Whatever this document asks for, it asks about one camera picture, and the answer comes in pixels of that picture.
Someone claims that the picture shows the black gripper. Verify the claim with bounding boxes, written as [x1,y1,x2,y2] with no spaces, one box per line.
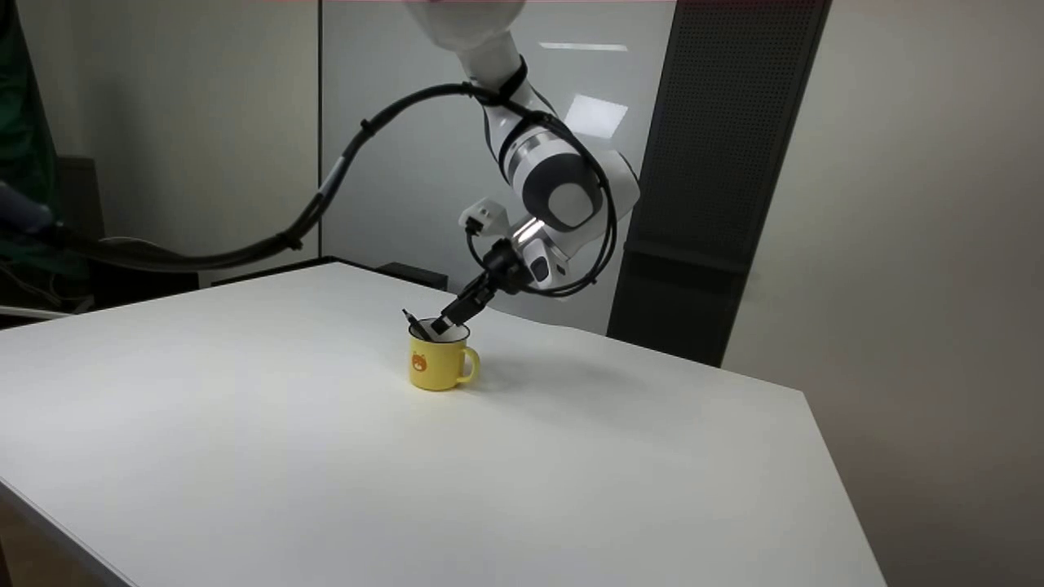
[428,234,537,338]

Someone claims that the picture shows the black ballpoint pen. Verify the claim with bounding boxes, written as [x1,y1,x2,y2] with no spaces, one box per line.
[399,305,441,343]

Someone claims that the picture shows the yellow enamel mug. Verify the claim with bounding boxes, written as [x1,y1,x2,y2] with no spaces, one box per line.
[404,316,481,395]

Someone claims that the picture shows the glossy white board panel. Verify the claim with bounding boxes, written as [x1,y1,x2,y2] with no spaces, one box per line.
[319,0,678,337]

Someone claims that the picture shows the dark vertical pillar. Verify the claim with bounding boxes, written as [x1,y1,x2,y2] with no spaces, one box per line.
[602,0,835,369]

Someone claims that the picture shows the black square stool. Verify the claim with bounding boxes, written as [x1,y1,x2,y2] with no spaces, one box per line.
[86,239,201,309]

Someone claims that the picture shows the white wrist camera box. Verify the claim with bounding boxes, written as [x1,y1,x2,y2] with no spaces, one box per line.
[460,200,513,239]

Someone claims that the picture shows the black camera cable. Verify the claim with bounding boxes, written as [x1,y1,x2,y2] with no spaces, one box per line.
[464,101,622,301]

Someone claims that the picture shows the thick black cable hose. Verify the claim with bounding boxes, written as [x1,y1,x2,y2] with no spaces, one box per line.
[0,77,516,277]

